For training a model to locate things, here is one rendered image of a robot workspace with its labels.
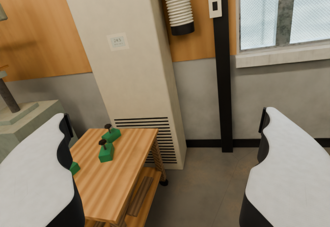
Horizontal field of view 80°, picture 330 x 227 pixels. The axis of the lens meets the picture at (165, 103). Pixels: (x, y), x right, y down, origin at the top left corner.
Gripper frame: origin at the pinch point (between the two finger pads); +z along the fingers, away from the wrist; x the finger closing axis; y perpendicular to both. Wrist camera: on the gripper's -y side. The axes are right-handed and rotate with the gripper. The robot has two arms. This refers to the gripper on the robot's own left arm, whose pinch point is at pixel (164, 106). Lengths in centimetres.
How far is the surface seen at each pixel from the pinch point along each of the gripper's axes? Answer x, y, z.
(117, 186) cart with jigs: -28, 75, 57
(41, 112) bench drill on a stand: -102, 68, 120
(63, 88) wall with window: -104, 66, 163
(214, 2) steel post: 28, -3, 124
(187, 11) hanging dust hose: 11, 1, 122
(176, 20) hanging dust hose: 4, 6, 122
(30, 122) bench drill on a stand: -103, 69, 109
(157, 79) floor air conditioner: -9, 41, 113
